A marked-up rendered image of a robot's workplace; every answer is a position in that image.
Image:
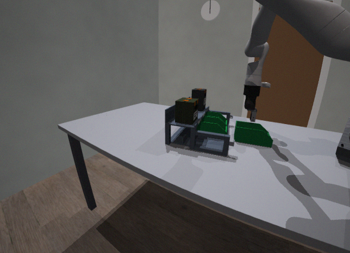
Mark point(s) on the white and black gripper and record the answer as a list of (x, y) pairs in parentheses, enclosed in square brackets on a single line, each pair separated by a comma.
[(252, 90)]

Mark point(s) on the dark green case with orange latches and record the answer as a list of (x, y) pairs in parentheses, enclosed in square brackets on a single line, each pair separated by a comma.
[(186, 110)]

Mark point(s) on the green bin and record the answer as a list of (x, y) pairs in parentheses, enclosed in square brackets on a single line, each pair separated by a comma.
[(252, 133), (211, 124), (216, 115)]

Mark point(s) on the black tool case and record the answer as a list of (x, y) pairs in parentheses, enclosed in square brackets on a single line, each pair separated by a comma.
[(201, 95)]

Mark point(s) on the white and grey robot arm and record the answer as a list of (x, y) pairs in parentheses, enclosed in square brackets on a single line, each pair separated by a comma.
[(325, 25)]

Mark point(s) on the grey metal shelf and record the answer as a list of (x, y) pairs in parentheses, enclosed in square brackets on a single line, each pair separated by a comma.
[(187, 135)]

